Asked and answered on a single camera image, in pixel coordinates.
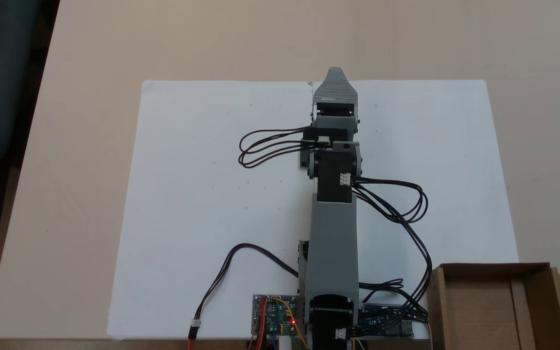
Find brown cardboard box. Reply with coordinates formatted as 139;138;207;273
424;262;560;350

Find black gripper servo cable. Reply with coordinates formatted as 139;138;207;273
238;126;320;169

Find black wrist servo cable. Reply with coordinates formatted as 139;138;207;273
350;176;429;225

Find black elbow servo cable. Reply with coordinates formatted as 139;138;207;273
353;185;432;325

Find yellow wire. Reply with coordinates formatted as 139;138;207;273
271;297;309;350

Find circuit board with coloured wires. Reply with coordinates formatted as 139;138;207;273
252;294;301;337

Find red wires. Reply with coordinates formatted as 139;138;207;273
254;297;267;350

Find black cable with white connector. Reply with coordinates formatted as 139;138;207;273
187;243;303;350

